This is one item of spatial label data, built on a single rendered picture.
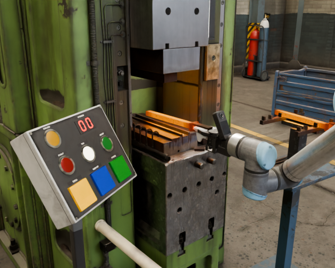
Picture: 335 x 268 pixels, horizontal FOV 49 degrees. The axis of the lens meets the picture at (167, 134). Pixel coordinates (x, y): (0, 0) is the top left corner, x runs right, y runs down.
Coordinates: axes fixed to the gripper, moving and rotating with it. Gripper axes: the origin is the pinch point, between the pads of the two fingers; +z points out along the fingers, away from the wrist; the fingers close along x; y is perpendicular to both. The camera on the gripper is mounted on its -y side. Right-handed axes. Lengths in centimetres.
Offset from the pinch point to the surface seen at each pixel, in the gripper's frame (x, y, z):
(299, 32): 806, 4, 446
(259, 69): 602, 81, 412
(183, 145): -1.3, 10.4, 7.0
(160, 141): -12.0, 7.1, 9.4
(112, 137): -42.4, -4.2, -2.2
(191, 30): 1.6, -38.2, 7.9
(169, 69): -9.7, -23.3, 7.6
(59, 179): -68, -1, -16
